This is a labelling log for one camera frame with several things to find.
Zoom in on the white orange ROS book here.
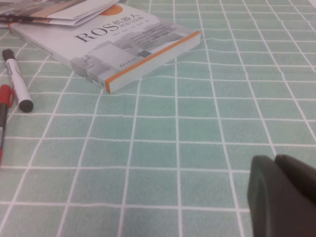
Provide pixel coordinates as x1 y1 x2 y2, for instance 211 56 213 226
8 3 201 94

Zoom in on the red black thin pen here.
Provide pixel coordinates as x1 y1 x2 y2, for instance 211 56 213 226
0 84 15 169

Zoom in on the white photo brochure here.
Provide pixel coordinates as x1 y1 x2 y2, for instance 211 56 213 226
0 0 124 27

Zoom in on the white black-capped marker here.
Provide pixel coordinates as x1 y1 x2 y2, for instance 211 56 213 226
1 48 35 114

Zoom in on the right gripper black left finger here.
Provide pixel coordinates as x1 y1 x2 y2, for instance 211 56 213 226
247 155 316 237

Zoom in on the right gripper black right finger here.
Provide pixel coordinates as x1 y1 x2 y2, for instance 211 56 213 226
274 154 316 196

